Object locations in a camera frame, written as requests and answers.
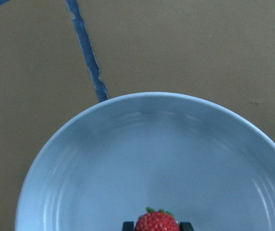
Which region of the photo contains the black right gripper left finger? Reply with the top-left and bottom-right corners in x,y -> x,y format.
122,221 -> 135,231

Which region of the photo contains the red strawberry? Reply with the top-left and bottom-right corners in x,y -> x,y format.
135,207 -> 180,231

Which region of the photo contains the blue ceramic plate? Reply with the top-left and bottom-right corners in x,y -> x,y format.
15,92 -> 275,231

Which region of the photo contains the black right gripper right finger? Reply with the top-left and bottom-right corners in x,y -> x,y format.
179,222 -> 193,231

